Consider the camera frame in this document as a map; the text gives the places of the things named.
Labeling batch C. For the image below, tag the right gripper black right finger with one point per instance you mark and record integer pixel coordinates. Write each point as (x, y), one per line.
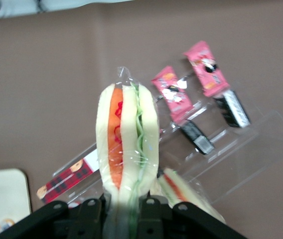
(181, 221)

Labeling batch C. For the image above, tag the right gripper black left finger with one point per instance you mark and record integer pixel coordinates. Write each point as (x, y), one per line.
(56, 221)

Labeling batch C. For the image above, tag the triangle sandwich with orange filling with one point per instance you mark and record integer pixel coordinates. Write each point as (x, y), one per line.
(129, 137)

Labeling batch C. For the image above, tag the triangle sandwich with red filling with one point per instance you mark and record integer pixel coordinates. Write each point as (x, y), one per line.
(181, 189)

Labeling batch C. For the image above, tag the beige plastic tray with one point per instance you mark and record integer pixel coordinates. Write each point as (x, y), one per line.
(4, 196)

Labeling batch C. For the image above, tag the red plaid cookie box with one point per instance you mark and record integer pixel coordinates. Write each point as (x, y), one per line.
(66, 179)

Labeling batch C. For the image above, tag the small black box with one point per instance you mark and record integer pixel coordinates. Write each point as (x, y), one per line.
(233, 109)
(196, 137)

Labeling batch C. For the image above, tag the clear acrylic tiered stand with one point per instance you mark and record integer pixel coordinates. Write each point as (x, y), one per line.
(243, 154)

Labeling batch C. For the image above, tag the pink snack pack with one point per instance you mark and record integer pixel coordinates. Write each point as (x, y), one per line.
(174, 97)
(206, 69)

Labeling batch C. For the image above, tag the brown table cover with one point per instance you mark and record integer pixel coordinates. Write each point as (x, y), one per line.
(44, 87)

